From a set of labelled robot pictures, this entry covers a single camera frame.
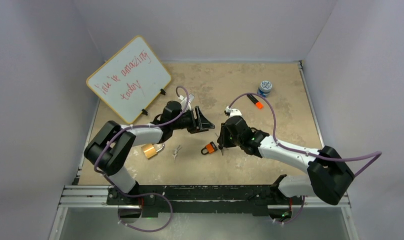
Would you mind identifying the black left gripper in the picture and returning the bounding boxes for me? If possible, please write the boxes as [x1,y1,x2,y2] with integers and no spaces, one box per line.
[171,107,214,135]

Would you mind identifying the orange padlock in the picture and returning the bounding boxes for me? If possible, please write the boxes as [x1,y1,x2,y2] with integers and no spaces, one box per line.
[200,141,218,155]

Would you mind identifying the black-headed keys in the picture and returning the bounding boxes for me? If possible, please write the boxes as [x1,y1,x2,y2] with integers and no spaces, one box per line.
[215,133,224,156]

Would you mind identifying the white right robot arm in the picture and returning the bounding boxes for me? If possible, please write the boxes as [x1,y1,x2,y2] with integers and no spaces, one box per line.
[217,116,355,206]

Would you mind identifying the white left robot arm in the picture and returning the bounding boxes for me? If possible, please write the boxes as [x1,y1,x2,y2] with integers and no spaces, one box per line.
[84,101,215,205]

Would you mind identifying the small silver keys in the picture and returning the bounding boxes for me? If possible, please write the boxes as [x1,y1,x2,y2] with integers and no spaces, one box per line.
[172,145,182,161]

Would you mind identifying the orange black highlighter marker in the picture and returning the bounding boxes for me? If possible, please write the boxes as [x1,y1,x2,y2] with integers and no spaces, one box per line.
[246,94,263,109]

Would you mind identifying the brass padlock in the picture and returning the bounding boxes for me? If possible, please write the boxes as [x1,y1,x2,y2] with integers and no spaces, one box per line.
[141,143,165,159]

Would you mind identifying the blue white round jar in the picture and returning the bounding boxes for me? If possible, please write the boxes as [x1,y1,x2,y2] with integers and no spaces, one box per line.
[257,80,273,98]

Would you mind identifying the whiteboard with red writing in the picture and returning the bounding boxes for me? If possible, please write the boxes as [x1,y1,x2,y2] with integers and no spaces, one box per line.
[86,35,172,124]

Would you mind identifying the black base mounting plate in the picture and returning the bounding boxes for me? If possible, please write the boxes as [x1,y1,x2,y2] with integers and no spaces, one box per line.
[107,183,302,219]

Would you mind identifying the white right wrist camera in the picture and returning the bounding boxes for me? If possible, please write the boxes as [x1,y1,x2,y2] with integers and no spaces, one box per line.
[224,106,242,118]

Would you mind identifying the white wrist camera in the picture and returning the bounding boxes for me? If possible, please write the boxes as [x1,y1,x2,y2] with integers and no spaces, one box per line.
[224,106,242,118]
[178,94,194,106]

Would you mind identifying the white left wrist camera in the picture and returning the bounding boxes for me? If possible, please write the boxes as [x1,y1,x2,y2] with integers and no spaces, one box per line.
[178,94,194,106]

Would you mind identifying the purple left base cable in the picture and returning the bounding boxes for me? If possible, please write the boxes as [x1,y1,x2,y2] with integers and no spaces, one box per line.
[117,192,173,233]

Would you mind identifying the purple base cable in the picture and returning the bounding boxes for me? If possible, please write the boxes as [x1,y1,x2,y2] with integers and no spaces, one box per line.
[272,195,305,226]
[117,192,173,233]

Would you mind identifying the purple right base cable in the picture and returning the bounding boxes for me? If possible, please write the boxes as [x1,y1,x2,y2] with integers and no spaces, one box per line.
[272,195,305,226]

